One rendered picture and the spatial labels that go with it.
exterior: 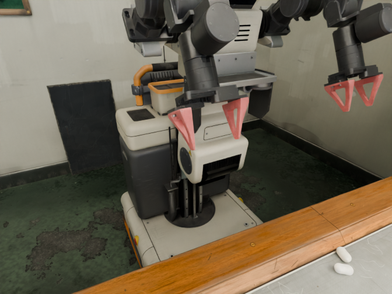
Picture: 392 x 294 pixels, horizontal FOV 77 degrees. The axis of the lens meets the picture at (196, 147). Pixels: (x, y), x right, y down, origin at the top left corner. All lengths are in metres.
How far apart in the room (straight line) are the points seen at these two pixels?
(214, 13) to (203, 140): 0.53
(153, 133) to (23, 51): 1.27
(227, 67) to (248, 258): 0.53
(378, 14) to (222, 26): 0.41
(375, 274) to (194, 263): 0.37
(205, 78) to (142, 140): 0.66
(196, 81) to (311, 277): 0.44
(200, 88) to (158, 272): 0.36
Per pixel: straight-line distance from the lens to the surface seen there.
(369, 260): 0.69
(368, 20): 0.73
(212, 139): 0.88
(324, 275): 0.62
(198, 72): 0.45
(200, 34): 0.41
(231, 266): 0.55
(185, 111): 0.41
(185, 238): 1.23
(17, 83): 2.14
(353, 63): 0.75
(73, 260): 1.65
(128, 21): 0.72
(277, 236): 0.62
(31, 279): 1.68
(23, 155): 2.32
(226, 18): 0.41
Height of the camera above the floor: 1.20
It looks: 28 degrees down
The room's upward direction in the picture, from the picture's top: straight up
